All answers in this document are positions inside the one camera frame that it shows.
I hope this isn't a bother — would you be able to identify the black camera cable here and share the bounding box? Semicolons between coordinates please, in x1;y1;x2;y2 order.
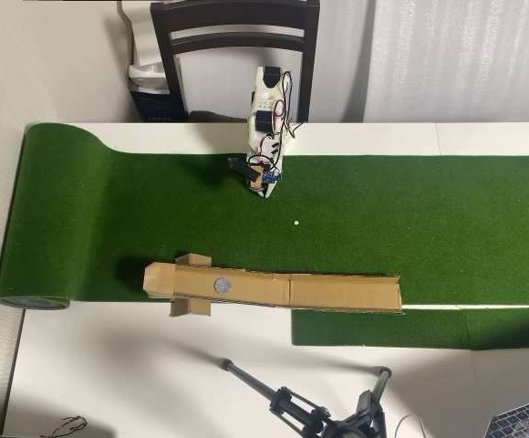
226;156;262;180

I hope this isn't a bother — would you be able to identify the black tripod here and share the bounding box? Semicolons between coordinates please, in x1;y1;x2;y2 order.
218;358;393;438

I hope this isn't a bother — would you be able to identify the white curtain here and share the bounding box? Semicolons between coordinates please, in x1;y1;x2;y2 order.
362;0;529;123

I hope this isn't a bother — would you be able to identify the brown cardboard ramp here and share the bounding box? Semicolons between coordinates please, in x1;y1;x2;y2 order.
142;253;405;318

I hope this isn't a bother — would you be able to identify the thin white cable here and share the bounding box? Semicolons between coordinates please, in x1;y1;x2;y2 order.
394;413;426;438

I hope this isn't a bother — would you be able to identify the short green turf piece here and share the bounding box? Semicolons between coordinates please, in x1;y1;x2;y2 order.
290;305;529;351

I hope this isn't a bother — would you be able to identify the blue camera with brown mount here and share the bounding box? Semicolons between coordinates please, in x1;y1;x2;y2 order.
246;164;281;191

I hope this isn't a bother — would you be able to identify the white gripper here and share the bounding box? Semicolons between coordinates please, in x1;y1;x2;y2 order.
244;130;288;201

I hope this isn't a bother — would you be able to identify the thin black wire tangle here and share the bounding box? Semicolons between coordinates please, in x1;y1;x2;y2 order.
52;414;88;437

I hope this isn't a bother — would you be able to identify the dark wooden chair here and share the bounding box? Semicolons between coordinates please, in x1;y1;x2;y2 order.
149;0;321;124

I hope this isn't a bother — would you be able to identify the white and navy appliance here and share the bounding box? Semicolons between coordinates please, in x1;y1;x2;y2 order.
117;0;174;123

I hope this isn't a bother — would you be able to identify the long green turf mat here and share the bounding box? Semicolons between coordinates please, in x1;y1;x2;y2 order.
0;121;529;314

